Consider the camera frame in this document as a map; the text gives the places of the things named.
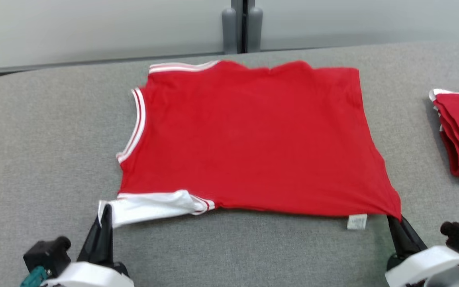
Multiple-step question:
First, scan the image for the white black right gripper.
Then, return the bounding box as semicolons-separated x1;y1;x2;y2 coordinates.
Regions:
385;214;459;287

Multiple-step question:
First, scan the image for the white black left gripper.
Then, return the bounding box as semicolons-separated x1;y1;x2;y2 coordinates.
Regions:
38;204;134;287

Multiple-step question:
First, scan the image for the red jersey with white trim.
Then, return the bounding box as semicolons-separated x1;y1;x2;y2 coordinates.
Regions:
98;60;402;230

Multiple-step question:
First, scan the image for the left cable with teal plug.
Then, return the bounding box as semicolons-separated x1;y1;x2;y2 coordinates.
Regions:
20;266;49;287

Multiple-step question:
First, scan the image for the grey wall base rail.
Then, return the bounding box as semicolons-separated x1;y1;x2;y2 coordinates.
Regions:
0;40;459;75

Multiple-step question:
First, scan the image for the grey rounded post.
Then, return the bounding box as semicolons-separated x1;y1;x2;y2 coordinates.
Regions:
222;7;238;54
247;7;263;53

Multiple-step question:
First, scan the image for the dark partition frame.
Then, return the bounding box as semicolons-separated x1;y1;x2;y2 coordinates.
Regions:
231;0;256;53

